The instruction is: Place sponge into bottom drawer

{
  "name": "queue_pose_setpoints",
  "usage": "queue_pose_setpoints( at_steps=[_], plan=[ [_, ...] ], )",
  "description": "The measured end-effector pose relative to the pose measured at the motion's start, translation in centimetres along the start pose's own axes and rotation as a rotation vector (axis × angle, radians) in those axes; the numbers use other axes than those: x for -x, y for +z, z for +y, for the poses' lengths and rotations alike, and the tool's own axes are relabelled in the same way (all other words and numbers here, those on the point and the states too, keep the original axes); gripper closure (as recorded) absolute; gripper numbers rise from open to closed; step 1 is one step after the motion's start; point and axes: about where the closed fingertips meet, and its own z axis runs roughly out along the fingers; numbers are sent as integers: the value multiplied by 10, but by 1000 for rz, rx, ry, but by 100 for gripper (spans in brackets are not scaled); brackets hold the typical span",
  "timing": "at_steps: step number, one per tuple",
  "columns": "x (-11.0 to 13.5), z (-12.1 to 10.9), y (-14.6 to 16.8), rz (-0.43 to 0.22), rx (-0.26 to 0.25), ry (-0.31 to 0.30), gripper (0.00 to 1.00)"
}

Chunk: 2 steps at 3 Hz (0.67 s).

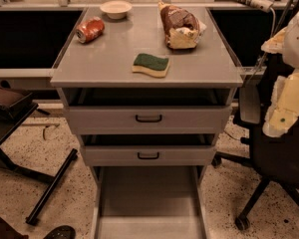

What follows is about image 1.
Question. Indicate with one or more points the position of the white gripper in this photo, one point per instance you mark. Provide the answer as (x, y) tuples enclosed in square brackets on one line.
[(297, 42)]

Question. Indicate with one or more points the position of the green and yellow sponge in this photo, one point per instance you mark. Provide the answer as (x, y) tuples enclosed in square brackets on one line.
[(150, 65)]

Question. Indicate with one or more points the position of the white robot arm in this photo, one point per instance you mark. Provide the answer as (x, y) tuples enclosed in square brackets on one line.
[(286, 43)]

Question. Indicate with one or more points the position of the grey drawer cabinet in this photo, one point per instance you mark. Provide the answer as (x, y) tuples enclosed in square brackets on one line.
[(99, 74)]

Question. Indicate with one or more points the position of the bottom grey drawer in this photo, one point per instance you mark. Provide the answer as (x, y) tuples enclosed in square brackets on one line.
[(148, 202)]

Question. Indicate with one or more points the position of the grey drawer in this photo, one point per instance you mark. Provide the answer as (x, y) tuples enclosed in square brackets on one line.
[(148, 202), (147, 155), (146, 120)]

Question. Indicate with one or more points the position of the middle grey drawer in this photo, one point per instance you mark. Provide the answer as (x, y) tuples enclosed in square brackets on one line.
[(147, 155)]

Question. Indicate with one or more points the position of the top grey drawer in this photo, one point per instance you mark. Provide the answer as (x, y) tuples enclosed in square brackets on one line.
[(146, 120)]

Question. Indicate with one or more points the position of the black office chair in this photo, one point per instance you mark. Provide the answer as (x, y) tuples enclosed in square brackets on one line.
[(273, 158)]

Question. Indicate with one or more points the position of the white ceramic bowl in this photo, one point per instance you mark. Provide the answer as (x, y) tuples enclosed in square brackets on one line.
[(116, 10)]

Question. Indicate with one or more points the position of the crushed red soda can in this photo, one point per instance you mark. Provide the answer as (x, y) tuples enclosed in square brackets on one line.
[(89, 30)]

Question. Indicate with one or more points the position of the black shoe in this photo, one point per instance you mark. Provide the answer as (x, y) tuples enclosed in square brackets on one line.
[(62, 232)]

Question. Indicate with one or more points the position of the brown box on stand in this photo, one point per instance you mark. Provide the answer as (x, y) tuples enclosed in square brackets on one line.
[(13, 101)]

